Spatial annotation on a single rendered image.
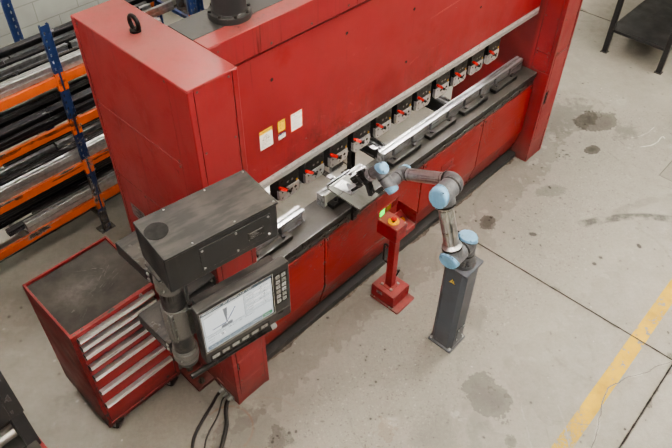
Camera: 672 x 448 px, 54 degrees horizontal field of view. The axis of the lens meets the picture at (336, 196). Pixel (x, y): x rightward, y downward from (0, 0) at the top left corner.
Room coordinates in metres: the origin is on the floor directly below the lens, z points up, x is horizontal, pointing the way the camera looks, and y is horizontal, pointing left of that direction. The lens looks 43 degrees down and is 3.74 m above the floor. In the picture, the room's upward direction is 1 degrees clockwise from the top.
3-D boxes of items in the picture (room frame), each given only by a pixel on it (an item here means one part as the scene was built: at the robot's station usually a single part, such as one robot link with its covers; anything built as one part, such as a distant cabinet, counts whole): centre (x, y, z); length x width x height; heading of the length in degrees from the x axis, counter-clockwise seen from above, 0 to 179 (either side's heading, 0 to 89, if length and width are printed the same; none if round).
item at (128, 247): (1.94, 0.69, 1.66); 0.40 x 0.24 x 0.07; 137
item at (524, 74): (3.51, -0.48, 0.85); 3.00 x 0.21 x 0.04; 137
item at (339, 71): (3.55, -0.44, 1.74); 3.00 x 0.08 x 0.80; 137
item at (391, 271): (2.98, -0.39, 0.39); 0.05 x 0.05 x 0.54; 48
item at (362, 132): (3.20, -0.12, 1.26); 0.15 x 0.09 x 0.17; 137
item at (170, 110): (2.48, 0.80, 1.15); 0.85 x 0.25 x 2.30; 47
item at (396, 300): (2.96, -0.41, 0.06); 0.25 x 0.20 x 0.12; 48
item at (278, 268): (1.78, 0.40, 1.42); 0.45 x 0.12 x 0.36; 129
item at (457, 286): (2.62, -0.76, 0.39); 0.18 x 0.18 x 0.77; 48
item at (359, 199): (2.97, -0.11, 1.00); 0.26 x 0.18 x 0.01; 47
